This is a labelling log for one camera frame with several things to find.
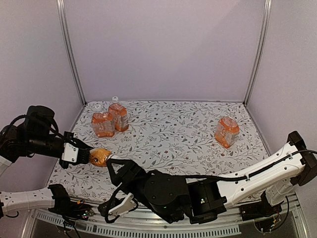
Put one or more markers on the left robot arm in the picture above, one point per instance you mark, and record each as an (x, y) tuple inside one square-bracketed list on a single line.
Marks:
[(37, 133)]

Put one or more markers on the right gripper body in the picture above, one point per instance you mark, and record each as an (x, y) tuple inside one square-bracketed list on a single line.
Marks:
[(137, 178)]

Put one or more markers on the left aluminium frame post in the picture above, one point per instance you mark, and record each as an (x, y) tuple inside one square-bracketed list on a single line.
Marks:
[(69, 50)]

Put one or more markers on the floral patterned table mat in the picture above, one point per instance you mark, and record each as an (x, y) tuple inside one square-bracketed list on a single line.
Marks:
[(178, 137)]

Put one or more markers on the small orange black bottle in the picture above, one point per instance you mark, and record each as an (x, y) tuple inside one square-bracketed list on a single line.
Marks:
[(99, 157)]

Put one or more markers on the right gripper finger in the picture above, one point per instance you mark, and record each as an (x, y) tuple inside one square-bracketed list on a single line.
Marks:
[(115, 176), (128, 164)]

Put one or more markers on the large orange juice bottle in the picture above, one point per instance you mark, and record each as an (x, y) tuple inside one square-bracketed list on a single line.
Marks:
[(227, 130)]

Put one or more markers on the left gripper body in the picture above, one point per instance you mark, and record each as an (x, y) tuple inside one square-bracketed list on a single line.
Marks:
[(70, 135)]

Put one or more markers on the right aluminium frame post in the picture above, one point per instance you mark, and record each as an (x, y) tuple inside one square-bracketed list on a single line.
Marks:
[(259, 51)]

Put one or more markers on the aluminium frame post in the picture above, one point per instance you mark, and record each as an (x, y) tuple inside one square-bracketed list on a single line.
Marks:
[(69, 50), (259, 51)]

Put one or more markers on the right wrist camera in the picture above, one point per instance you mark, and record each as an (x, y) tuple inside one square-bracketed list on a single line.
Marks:
[(113, 209)]

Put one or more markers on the front aluminium rail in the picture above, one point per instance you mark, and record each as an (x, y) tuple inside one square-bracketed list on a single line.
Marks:
[(142, 223)]

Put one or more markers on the orange bottle back right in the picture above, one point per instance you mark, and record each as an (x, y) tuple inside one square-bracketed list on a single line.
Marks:
[(120, 115)]

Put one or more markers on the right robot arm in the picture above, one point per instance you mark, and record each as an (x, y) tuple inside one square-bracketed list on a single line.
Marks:
[(201, 198)]

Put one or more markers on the orange bottle back left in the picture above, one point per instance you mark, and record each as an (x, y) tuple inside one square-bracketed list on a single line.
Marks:
[(102, 122)]

